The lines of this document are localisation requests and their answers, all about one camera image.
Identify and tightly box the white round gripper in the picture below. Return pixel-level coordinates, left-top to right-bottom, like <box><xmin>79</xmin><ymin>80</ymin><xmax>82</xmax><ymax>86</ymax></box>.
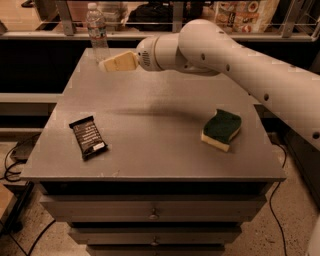
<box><xmin>98</xmin><ymin>37</ymin><xmax>162</xmax><ymax>72</ymax></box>

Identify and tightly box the clear plastic water bottle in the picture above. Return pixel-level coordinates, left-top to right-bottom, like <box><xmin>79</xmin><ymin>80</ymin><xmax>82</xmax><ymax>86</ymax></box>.
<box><xmin>86</xmin><ymin>2</ymin><xmax>110</xmax><ymax>62</ymax></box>

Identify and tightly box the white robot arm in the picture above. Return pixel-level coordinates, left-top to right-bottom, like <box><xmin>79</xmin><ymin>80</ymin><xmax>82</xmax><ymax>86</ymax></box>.
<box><xmin>99</xmin><ymin>19</ymin><xmax>320</xmax><ymax>149</ymax></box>

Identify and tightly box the black bag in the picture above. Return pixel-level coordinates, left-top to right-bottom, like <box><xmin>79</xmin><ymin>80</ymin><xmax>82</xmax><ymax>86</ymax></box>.
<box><xmin>126</xmin><ymin>1</ymin><xmax>204</xmax><ymax>32</ymax></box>

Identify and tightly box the grey metal railing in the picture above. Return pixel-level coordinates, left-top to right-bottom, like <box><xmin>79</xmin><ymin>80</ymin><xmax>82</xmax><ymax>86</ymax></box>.
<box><xmin>0</xmin><ymin>0</ymin><xmax>320</xmax><ymax>42</ymax></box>

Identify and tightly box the black snack bar wrapper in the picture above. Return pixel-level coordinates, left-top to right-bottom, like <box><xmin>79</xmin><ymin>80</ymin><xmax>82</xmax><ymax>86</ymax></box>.
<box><xmin>69</xmin><ymin>116</ymin><xmax>108</xmax><ymax>160</ymax></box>

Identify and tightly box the grey metal drawer cabinet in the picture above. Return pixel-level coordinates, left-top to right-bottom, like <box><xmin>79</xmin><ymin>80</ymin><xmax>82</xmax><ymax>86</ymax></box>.
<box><xmin>22</xmin><ymin>51</ymin><xmax>285</xmax><ymax>256</ymax></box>

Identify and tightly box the green yellow sponge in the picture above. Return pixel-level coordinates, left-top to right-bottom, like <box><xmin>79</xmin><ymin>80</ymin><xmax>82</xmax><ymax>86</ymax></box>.
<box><xmin>201</xmin><ymin>109</ymin><xmax>242</xmax><ymax>152</ymax></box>

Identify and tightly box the printed food package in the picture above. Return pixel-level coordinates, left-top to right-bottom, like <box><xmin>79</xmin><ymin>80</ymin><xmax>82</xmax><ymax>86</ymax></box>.
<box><xmin>212</xmin><ymin>0</ymin><xmax>280</xmax><ymax>33</ymax></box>

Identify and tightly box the top drawer knob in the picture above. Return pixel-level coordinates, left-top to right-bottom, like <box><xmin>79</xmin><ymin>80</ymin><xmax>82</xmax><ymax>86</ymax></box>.
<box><xmin>149</xmin><ymin>208</ymin><xmax>159</xmax><ymax>220</ymax></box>

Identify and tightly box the drawer knob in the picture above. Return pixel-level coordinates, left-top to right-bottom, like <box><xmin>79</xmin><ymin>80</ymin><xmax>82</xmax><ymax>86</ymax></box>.
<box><xmin>149</xmin><ymin>208</ymin><xmax>159</xmax><ymax>220</ymax></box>
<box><xmin>150</xmin><ymin>236</ymin><xmax>159</xmax><ymax>246</ymax></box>

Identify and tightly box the black cables left floor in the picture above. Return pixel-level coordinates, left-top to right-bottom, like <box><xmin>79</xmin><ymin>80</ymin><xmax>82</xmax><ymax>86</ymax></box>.
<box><xmin>0</xmin><ymin>133</ymin><xmax>42</xmax><ymax>184</ymax></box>

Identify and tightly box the black cable right floor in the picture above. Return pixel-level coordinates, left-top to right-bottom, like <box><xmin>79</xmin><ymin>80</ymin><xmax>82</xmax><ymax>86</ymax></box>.
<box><xmin>268</xmin><ymin>143</ymin><xmax>289</xmax><ymax>256</ymax></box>

